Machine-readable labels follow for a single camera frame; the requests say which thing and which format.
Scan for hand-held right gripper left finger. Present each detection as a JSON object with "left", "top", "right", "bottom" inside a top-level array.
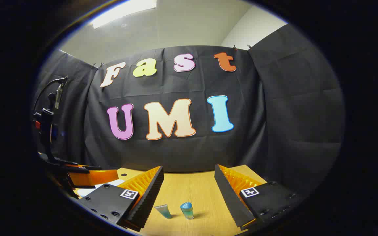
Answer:
[{"left": 77, "top": 166, "right": 165, "bottom": 232}]

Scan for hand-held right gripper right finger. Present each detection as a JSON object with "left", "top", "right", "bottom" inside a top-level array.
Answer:
[{"left": 214, "top": 164, "right": 308, "bottom": 230}]

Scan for blue and white tube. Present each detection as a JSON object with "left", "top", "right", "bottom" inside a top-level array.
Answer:
[{"left": 154, "top": 204, "right": 173, "bottom": 219}]

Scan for blue capped clear bottle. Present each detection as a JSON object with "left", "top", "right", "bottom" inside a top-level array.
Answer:
[{"left": 180, "top": 202, "right": 195, "bottom": 220}]

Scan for black backdrop cloth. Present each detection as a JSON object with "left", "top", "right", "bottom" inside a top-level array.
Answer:
[{"left": 31, "top": 24, "right": 345, "bottom": 197}]

